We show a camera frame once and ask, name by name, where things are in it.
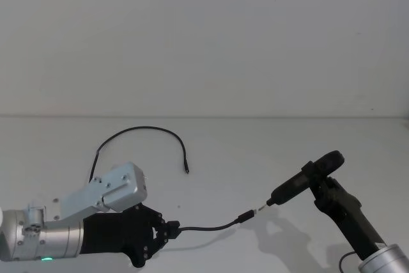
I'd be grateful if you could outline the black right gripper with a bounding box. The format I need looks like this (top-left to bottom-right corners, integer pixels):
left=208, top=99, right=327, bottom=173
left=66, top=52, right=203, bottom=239
left=301, top=160, right=387, bottom=260

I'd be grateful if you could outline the black elongated handheld device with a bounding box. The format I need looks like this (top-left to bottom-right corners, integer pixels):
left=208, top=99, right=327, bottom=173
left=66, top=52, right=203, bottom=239
left=266, top=150, right=346, bottom=207

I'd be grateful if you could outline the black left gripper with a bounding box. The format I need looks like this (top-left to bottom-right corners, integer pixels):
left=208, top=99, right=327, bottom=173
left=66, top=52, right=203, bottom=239
left=79, top=203, right=181, bottom=269

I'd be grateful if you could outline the thin black plug cable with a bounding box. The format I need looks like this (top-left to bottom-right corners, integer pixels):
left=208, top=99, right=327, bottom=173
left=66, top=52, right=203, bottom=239
left=88, top=127, right=266, bottom=233

